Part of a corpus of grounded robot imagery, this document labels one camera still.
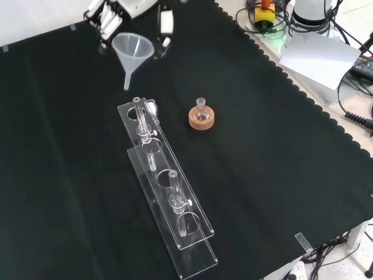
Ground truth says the glass weighing funnel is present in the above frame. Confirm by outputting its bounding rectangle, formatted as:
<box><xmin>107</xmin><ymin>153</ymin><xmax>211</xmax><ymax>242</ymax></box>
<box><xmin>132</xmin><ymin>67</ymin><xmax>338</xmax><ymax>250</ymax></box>
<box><xmin>145</xmin><ymin>99</ymin><xmax>160</xmax><ymax>125</ymax></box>

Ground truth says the green cable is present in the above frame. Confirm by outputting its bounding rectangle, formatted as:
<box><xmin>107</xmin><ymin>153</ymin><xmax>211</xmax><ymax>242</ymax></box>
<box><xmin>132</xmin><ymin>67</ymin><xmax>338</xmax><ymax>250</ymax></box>
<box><xmin>256</xmin><ymin>24</ymin><xmax>288</xmax><ymax>39</ymax></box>

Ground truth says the white power strip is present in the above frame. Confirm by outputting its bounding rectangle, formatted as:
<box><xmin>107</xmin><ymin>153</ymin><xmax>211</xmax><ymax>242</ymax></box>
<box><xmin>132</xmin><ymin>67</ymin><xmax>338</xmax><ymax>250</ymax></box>
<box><xmin>284</xmin><ymin>261</ymin><xmax>308</xmax><ymax>280</ymax></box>

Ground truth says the translucent plastic funnel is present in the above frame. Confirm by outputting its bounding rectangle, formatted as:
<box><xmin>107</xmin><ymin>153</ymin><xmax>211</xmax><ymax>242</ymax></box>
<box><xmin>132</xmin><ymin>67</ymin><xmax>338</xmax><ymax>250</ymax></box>
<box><xmin>111</xmin><ymin>33</ymin><xmax>154</xmax><ymax>91</ymax></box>

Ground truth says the yellow stop button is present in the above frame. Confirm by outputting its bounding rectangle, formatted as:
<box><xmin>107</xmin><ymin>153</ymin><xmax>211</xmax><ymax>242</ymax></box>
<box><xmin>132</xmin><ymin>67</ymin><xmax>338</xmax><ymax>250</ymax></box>
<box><xmin>254</xmin><ymin>0</ymin><xmax>276</xmax><ymax>30</ymax></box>

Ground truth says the black power adapter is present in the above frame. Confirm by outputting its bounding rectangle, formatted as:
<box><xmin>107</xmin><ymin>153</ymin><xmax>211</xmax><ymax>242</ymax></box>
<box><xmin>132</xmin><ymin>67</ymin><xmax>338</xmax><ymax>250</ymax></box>
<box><xmin>349</xmin><ymin>55</ymin><xmax>373</xmax><ymax>83</ymax></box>

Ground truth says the black cloth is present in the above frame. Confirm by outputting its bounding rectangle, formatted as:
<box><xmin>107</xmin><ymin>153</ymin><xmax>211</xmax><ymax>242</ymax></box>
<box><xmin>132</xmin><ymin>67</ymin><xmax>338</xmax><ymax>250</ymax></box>
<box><xmin>0</xmin><ymin>0</ymin><xmax>373</xmax><ymax>280</ymax></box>

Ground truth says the round-bottom glass flask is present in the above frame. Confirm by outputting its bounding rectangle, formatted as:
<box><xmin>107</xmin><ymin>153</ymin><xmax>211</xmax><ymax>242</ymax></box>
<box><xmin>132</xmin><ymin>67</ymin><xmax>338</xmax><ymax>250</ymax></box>
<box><xmin>194</xmin><ymin>97</ymin><xmax>210</xmax><ymax>121</ymax></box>

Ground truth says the pale board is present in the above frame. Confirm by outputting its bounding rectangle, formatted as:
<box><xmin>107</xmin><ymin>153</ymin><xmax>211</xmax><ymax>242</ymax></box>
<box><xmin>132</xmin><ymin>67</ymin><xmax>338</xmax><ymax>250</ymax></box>
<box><xmin>279</xmin><ymin>31</ymin><xmax>362</xmax><ymax>91</ymax></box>

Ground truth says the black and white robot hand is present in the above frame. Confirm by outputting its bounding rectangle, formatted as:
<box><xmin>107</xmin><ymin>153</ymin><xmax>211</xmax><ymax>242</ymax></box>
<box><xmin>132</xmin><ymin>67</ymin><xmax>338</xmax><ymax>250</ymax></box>
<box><xmin>83</xmin><ymin>0</ymin><xmax>176</xmax><ymax>61</ymax></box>

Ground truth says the black coiled cable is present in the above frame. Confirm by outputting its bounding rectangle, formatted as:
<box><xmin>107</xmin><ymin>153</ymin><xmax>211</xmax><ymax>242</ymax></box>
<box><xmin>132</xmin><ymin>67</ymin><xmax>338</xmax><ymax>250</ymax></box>
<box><xmin>337</xmin><ymin>66</ymin><xmax>373</xmax><ymax>131</ymax></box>

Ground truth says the black tripod leg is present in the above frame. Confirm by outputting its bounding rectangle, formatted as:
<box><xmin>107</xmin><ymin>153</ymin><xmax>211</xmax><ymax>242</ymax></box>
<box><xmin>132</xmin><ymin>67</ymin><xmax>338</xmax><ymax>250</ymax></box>
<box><xmin>360</xmin><ymin>31</ymin><xmax>373</xmax><ymax>57</ymax></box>

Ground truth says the cork ring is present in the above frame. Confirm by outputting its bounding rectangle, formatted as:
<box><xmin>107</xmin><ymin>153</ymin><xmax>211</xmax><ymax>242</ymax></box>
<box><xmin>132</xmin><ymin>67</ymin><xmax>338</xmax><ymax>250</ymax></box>
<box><xmin>188</xmin><ymin>107</ymin><xmax>217</xmax><ymax>130</ymax></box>

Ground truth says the clear acrylic funnel stand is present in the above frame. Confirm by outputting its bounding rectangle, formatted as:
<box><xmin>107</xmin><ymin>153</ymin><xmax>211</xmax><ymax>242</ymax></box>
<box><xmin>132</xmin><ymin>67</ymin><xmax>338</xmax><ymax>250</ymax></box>
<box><xmin>117</xmin><ymin>97</ymin><xmax>219</xmax><ymax>280</ymax></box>

